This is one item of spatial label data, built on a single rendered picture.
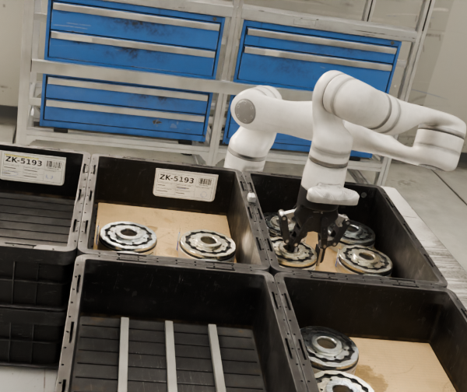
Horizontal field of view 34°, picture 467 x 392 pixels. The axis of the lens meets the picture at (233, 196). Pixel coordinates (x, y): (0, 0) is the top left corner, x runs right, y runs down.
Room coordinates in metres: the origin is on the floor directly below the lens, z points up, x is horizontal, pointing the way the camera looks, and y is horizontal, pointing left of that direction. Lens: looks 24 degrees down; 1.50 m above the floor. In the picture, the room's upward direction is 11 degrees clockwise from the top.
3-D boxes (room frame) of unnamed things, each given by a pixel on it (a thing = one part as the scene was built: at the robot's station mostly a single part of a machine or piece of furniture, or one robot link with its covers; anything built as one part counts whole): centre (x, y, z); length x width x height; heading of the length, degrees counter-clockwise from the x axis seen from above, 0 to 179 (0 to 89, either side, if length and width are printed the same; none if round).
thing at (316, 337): (0.96, -0.18, 0.86); 0.05 x 0.05 x 0.01
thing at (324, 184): (1.24, -0.16, 1.02); 0.11 x 0.09 x 0.06; 15
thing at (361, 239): (1.39, -0.24, 0.86); 0.10 x 0.10 x 0.01
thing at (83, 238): (1.21, 0.10, 0.92); 0.40 x 0.30 x 0.02; 11
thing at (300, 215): (1.26, -0.15, 0.95); 0.08 x 0.08 x 0.09
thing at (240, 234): (1.21, 0.10, 0.87); 0.40 x 0.30 x 0.11; 11
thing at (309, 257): (1.25, -0.12, 0.86); 0.10 x 0.10 x 0.01
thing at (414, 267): (1.26, -0.19, 0.87); 0.40 x 0.30 x 0.11; 11
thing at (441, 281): (1.26, -0.19, 0.92); 0.40 x 0.30 x 0.02; 11
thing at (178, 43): (3.10, 0.52, 0.60); 0.72 x 0.03 x 0.56; 104
